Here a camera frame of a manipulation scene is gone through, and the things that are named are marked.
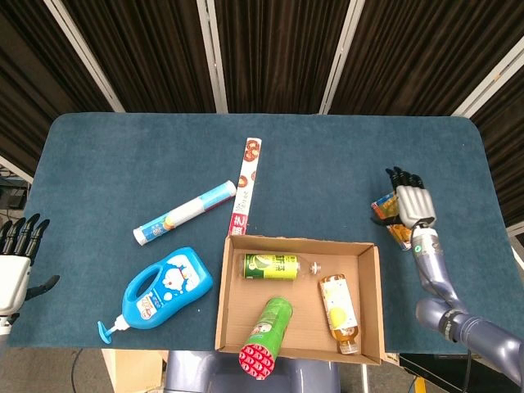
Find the plastic bag roll blue label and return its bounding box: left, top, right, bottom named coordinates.
left=133, top=179, right=237, bottom=247

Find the blue cartoon pump bottle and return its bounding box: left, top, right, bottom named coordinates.
left=97, top=246, right=215, bottom=345

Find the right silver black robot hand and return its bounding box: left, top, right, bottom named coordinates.
left=370, top=166, right=437, bottom=230

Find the green chip can red base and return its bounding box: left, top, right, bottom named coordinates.
left=238, top=296, right=294, bottom=381

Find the blue-grey robot torso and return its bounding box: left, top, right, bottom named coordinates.
left=163, top=350, right=341, bottom=393

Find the capless green label tea bottle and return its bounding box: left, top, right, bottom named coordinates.
left=238, top=252, right=323, bottom=282

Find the open brown cardboard box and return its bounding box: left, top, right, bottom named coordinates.
left=215, top=233, right=386, bottom=366

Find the black equipment beside table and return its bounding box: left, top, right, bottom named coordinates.
left=0, top=178, right=32, bottom=210

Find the black floor equipment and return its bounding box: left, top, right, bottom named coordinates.
left=399, top=354, right=524, bottom=393

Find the long white food-print box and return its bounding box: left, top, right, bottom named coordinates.
left=228, top=137, right=263, bottom=237

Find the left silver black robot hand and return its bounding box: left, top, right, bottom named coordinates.
left=0, top=212, right=61, bottom=317

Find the thin black floor cable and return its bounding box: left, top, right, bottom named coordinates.
left=70, top=348, right=85, bottom=393

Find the blue felt table cover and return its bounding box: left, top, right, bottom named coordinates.
left=0, top=112, right=524, bottom=355

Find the amber tea bottle white cap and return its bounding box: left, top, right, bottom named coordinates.
left=318, top=273, right=362, bottom=355

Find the orange yellow snack packet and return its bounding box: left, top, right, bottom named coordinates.
left=370, top=191, right=413, bottom=251

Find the dark pleated partition panel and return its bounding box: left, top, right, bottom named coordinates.
left=0, top=0, right=115, bottom=177
left=215, top=0, right=351, bottom=115
left=329, top=0, right=524, bottom=117
left=61, top=0, right=217, bottom=114
left=470, top=69, right=524, bottom=228

